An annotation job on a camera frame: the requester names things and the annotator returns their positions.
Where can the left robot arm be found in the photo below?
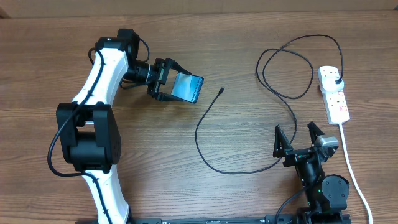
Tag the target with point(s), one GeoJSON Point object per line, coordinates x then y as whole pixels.
{"type": "Point", "coordinates": [87, 128]}

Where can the blue Galaxy smartphone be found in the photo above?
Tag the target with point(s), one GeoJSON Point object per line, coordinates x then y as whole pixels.
{"type": "Point", "coordinates": [187, 87]}

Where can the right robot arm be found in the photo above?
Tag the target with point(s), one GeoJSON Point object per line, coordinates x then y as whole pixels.
{"type": "Point", "coordinates": [326, 194]}

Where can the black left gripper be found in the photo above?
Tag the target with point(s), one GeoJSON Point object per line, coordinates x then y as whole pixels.
{"type": "Point", "coordinates": [163, 65]}

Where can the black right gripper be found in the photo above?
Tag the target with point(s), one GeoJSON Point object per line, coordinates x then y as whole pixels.
{"type": "Point", "coordinates": [282, 145]}

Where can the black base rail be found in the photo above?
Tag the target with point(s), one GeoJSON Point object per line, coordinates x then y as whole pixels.
{"type": "Point", "coordinates": [205, 221]}

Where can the white power strip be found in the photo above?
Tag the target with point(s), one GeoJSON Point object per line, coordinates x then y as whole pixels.
{"type": "Point", "coordinates": [335, 103]}

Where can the white charger plug adapter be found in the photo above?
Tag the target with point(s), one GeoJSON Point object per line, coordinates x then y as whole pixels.
{"type": "Point", "coordinates": [330, 85]}

